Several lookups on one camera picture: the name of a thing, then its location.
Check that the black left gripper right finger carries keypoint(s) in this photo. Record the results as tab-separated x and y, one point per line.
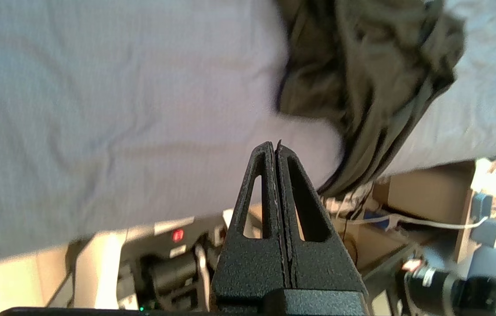
322	267

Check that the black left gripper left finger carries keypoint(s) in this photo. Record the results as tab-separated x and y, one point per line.
248	267

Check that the black t-shirt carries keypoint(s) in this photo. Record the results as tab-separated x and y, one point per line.
362	79

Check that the robot base with red button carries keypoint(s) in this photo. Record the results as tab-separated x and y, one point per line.
164	272

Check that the white power strip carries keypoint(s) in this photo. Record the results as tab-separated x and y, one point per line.
344	205

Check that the brown wooden cabinet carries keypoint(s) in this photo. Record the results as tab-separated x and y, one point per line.
428	193

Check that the blue grey plastic block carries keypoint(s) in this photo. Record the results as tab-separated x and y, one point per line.
481	206

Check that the grey power adapter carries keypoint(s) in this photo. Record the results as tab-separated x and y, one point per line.
491	232

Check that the blue bed sheet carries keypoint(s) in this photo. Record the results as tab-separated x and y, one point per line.
98	109

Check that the grey metal frame bracket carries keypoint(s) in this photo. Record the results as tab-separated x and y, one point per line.
72	285

